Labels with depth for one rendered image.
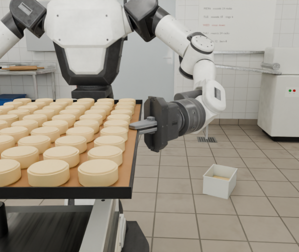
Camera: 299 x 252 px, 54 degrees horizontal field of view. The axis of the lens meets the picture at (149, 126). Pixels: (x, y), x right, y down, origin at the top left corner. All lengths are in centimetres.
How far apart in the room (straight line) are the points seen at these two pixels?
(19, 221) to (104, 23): 69
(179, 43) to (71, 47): 37
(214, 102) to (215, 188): 177
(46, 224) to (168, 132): 31
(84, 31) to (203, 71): 43
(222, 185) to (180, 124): 181
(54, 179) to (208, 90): 51
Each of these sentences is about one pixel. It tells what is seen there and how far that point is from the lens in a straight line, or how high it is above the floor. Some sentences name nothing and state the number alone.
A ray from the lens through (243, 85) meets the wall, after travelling 479.
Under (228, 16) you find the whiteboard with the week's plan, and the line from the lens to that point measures 471.
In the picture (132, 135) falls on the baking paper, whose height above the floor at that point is 100.
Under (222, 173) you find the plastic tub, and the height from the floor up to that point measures 9.
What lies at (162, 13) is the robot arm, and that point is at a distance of 109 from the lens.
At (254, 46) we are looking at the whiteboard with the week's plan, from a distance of 478.
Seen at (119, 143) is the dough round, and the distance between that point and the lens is 47.
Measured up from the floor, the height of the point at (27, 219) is 84.
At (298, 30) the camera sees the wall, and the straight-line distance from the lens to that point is 499.
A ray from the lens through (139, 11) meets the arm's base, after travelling 109.
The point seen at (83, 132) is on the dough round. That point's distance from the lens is 53.
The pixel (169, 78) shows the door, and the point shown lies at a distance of 467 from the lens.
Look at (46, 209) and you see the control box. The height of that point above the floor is 84.
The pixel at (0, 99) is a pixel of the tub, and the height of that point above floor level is 48.
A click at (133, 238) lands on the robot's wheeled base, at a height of 17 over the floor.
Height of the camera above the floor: 116
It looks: 15 degrees down
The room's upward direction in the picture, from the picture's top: straight up
